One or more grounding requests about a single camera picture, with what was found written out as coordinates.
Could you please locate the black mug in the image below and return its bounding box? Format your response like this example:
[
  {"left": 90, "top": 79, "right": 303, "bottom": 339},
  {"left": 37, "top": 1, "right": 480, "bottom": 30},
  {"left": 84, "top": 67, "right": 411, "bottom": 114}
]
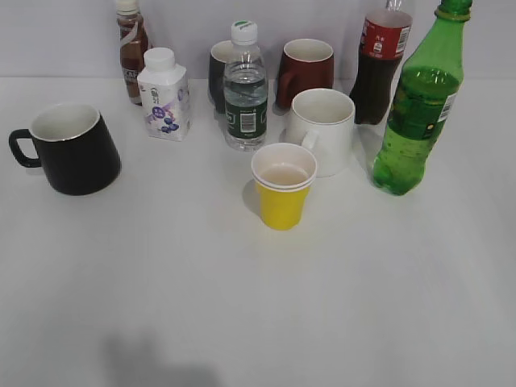
[{"left": 8, "top": 102, "right": 122, "bottom": 196}]

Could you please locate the green soda bottle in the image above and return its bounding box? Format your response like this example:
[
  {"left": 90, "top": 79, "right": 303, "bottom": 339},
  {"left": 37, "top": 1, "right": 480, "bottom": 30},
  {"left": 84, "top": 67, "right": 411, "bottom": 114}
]
[{"left": 372, "top": 0, "right": 472, "bottom": 195}]

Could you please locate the white mug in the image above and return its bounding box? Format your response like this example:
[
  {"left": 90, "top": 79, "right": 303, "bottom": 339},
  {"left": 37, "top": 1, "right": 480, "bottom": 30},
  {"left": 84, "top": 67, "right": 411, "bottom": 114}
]
[{"left": 284, "top": 88, "right": 356, "bottom": 177}]

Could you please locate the dark red mug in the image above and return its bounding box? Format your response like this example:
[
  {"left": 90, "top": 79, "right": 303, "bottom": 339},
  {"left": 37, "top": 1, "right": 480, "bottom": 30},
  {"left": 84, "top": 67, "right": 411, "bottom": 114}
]
[{"left": 276, "top": 38, "right": 335, "bottom": 110}]

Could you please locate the dark grey mug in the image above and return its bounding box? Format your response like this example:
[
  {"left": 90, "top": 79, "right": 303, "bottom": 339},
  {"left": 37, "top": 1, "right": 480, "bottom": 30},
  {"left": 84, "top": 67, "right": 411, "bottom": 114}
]
[{"left": 208, "top": 40, "right": 232, "bottom": 114}]

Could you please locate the yellow paper cup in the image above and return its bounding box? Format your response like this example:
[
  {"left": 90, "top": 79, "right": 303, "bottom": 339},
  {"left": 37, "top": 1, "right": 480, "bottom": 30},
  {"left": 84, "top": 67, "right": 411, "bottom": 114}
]
[{"left": 251, "top": 143, "right": 318, "bottom": 231}]

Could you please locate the clear water bottle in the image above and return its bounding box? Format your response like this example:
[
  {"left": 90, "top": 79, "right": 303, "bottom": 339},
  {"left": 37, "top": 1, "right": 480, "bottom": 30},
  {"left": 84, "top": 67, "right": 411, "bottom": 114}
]
[{"left": 223, "top": 20, "right": 268, "bottom": 152}]

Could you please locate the white blueberry yogurt carton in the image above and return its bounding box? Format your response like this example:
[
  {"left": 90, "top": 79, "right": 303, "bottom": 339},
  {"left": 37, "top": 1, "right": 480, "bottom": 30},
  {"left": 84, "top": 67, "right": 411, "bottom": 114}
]
[{"left": 137, "top": 48, "right": 191, "bottom": 141}]

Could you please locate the brown coffee drink bottle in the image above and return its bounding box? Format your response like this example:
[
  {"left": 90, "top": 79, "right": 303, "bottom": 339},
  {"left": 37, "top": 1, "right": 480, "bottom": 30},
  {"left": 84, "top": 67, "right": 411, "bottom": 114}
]
[{"left": 115, "top": 0, "right": 152, "bottom": 106}]

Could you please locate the cola bottle red label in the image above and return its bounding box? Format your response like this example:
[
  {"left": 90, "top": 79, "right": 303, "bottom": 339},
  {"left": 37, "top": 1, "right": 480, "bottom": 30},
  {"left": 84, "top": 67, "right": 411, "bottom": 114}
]
[{"left": 350, "top": 1, "right": 414, "bottom": 125}]

